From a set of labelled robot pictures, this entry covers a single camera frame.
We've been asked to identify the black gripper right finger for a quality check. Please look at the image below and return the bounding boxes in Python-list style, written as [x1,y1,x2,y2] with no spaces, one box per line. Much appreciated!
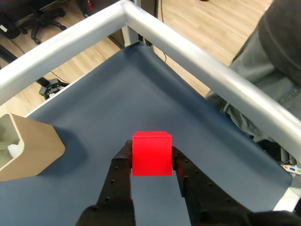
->
[171,145,256,226]

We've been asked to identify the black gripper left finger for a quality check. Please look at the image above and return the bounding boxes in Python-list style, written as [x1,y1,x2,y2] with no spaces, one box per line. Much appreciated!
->
[76,140,137,226]

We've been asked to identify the red cube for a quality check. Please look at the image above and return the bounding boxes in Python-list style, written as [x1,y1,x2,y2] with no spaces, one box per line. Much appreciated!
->
[132,131,173,177]

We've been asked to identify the beige square box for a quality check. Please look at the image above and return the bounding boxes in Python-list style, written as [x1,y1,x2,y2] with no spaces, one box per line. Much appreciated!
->
[0,113,66,182]

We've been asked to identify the dark blue-grey mat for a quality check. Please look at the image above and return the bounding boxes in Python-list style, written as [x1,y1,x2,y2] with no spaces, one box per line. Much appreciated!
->
[0,41,293,226]

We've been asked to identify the white cloth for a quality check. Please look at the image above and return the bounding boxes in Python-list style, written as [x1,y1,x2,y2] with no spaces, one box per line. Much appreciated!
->
[7,141,24,158]

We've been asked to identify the black chair base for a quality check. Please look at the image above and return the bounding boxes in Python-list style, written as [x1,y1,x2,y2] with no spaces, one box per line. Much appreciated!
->
[36,76,71,99]
[14,7,68,45]

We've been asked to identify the white metal table frame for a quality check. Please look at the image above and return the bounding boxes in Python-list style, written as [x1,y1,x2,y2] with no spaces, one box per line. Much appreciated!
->
[0,0,301,212]

